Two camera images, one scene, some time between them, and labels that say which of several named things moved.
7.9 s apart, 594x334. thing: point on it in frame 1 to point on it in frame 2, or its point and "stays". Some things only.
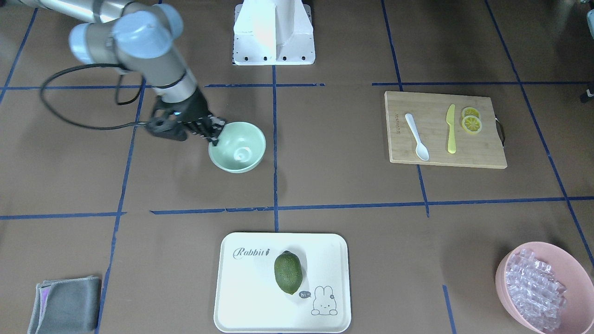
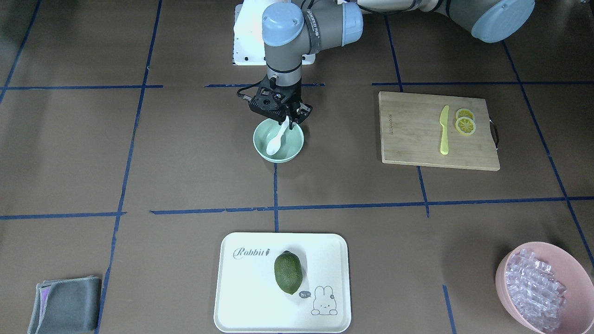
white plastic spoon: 422,150 to 273,146
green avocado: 288,271 stays
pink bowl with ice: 546,289 stays
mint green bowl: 241,148 to 292,141
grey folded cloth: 67,306 stays
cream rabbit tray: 249,300 stays
